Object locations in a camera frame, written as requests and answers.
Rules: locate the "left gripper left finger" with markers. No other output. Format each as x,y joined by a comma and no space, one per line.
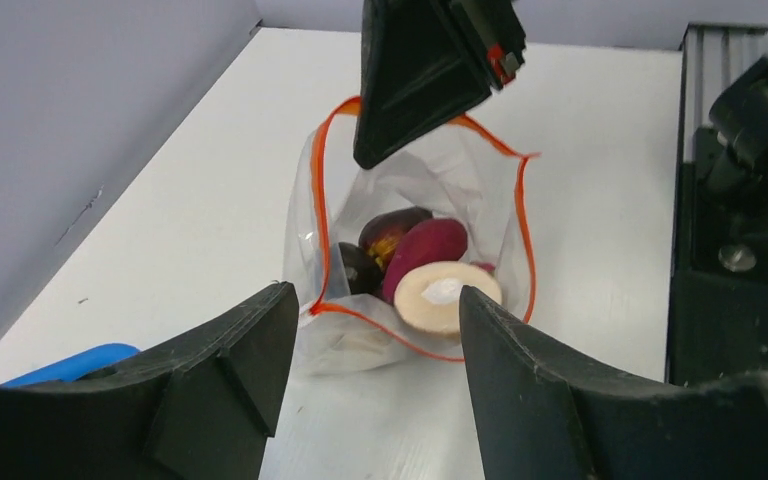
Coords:
201,405

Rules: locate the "dark purple fig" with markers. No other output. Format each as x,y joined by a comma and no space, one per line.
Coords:
381,235

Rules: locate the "dark plum front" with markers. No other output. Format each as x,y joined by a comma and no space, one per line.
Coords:
363,274

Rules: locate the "round white mushroom slice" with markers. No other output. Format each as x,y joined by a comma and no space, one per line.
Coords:
427,298

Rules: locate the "purple sweet potato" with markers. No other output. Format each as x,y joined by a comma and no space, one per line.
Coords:
433,240

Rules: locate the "purple grape bunch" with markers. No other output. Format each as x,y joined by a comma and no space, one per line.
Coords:
488,267

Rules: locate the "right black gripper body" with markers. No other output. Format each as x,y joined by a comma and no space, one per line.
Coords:
494,36

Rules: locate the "clear zip top bag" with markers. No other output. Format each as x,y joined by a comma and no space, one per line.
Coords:
460,170

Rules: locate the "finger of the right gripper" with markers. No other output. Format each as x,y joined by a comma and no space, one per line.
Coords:
415,76

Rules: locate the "blue plastic bin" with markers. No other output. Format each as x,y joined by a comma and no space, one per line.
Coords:
76,366

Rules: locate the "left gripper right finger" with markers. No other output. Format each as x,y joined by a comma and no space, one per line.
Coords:
544,410

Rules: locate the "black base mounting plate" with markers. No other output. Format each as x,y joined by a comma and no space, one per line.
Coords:
718,307

